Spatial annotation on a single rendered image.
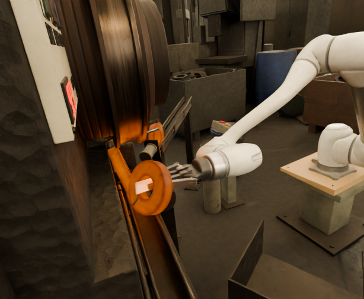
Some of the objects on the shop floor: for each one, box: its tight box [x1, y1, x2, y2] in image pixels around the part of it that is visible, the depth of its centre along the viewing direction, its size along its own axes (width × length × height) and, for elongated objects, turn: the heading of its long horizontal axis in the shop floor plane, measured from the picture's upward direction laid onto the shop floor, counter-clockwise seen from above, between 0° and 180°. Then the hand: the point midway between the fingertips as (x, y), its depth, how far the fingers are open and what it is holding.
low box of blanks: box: [303, 73, 360, 135], centre depth 277 cm, size 93×73×66 cm
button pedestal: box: [211, 120, 245, 210], centre depth 180 cm, size 16×24×62 cm, turn 32°
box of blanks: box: [158, 68, 247, 141], centre depth 348 cm, size 103×83×77 cm
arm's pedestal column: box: [276, 186, 364, 257], centre depth 155 cm, size 40×40×31 cm
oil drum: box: [255, 49, 297, 113], centre depth 399 cm, size 59×59×89 cm
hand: (146, 184), depth 73 cm, fingers closed
